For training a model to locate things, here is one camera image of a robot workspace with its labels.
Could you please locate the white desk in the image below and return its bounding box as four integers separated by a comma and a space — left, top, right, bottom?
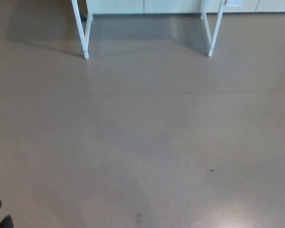
71, 0, 226, 59

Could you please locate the white cabinet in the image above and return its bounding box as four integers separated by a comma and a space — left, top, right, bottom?
86, 0, 285, 15

